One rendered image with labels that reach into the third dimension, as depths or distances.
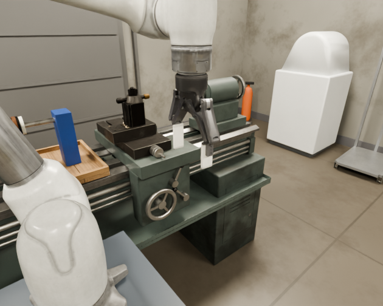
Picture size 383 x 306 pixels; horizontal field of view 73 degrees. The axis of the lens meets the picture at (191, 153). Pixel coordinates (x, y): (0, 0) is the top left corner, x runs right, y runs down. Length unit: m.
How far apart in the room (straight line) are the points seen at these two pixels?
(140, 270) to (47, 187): 0.37
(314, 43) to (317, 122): 0.84
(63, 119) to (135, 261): 0.61
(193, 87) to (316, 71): 2.71
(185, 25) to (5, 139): 0.45
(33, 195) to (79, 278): 0.23
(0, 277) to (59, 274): 0.74
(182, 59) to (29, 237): 0.45
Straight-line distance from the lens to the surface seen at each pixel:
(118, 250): 0.94
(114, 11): 0.68
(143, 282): 0.84
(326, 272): 2.02
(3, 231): 1.18
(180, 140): 0.73
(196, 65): 0.57
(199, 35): 0.57
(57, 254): 0.58
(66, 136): 1.16
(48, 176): 0.73
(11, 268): 1.35
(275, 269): 1.92
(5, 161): 0.71
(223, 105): 1.51
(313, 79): 3.21
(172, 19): 0.58
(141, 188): 1.12
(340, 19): 3.94
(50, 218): 0.60
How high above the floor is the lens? 1.41
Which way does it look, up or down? 26 degrees down
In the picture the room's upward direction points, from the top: straight up
